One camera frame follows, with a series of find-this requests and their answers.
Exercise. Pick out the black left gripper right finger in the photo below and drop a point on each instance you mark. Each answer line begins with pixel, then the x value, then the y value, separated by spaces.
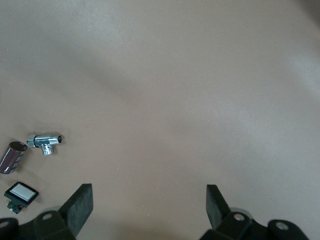
pixel 216 210

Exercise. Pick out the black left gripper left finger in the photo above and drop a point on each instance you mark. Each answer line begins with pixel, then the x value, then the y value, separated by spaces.
pixel 75 212

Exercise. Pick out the black square white-face push button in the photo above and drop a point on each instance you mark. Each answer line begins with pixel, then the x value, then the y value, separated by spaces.
pixel 22 192

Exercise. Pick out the chrome angle valve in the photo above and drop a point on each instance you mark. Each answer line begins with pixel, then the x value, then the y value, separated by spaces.
pixel 43 140

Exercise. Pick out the brown cylindrical capacitor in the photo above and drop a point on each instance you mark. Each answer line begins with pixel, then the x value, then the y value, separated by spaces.
pixel 11 158

